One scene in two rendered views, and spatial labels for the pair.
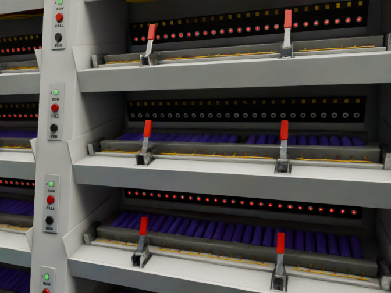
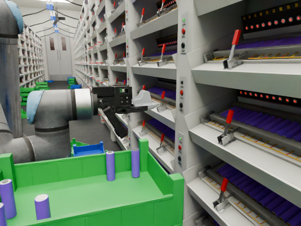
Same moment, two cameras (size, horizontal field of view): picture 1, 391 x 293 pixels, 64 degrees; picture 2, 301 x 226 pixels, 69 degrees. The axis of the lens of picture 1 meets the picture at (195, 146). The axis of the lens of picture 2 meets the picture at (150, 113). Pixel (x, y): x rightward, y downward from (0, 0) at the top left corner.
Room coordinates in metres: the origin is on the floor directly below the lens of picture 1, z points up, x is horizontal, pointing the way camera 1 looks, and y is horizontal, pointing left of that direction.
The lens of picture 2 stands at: (-0.10, -0.87, 0.73)
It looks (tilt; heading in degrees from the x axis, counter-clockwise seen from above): 13 degrees down; 51
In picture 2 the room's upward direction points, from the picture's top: straight up
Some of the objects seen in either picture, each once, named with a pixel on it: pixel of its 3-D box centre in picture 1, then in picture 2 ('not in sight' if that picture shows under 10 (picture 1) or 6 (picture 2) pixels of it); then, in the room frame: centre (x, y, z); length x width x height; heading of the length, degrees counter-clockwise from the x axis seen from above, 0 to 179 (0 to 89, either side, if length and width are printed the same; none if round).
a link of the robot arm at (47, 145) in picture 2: not in sight; (50, 146); (0.05, -0.23, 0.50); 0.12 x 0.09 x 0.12; 8
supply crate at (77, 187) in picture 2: not in sight; (83, 184); (0.03, -0.52, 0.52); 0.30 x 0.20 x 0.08; 159
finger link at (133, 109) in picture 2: not in sight; (133, 108); (0.28, -0.32, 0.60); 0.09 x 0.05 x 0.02; 161
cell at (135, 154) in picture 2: not in sight; (135, 163); (0.16, -0.50, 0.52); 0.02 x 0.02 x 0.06
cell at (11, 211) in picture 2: not in sight; (7, 198); (-0.08, -0.47, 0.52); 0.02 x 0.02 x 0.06
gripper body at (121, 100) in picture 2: not in sight; (112, 100); (0.23, -0.28, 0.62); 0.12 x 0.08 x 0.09; 161
